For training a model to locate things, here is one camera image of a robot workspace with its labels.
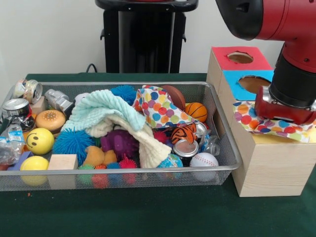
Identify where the mint green knit cloth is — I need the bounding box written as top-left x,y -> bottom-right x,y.
60,89 -> 146,134

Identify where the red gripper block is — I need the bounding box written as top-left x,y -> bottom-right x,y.
254,86 -> 316,125

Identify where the shallow clear mesh bin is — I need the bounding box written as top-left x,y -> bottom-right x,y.
0,81 -> 242,192

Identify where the white baseball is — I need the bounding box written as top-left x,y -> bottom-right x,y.
189,152 -> 220,168

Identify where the dark green table cloth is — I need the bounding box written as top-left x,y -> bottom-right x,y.
0,73 -> 316,237

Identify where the cream knit cloth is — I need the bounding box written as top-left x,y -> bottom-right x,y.
86,116 -> 172,169

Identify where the plain yellow ball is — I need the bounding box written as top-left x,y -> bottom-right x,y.
19,156 -> 49,171

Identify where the small orange basketball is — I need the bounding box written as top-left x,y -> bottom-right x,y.
184,102 -> 208,123

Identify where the black cable loop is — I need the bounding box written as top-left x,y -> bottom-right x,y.
85,63 -> 100,74

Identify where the toy burger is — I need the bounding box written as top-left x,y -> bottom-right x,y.
35,110 -> 67,135

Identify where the plain wooden block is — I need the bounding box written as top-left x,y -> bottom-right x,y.
47,154 -> 79,170

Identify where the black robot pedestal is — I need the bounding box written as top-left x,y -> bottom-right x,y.
95,0 -> 199,74

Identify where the polka dot cloth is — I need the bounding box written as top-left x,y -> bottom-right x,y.
233,100 -> 316,143
133,84 -> 198,128

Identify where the wooden box with three holes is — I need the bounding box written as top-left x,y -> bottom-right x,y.
206,46 -> 316,198

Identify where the yellow smiley ball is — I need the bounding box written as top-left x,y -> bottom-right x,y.
25,127 -> 55,156

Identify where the blue spiky ball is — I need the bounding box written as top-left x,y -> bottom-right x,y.
52,127 -> 96,162

